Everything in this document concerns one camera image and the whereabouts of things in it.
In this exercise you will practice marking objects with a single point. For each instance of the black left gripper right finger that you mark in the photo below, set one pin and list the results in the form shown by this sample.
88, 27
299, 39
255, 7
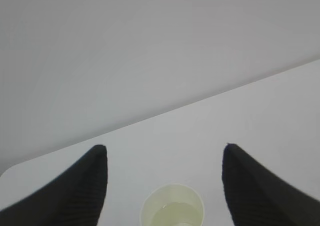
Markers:
257, 197

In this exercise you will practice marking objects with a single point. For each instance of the white paper cup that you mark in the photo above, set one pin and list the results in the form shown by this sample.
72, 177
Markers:
172, 205

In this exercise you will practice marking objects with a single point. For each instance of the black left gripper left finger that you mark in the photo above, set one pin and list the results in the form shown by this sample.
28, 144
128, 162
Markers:
74, 198

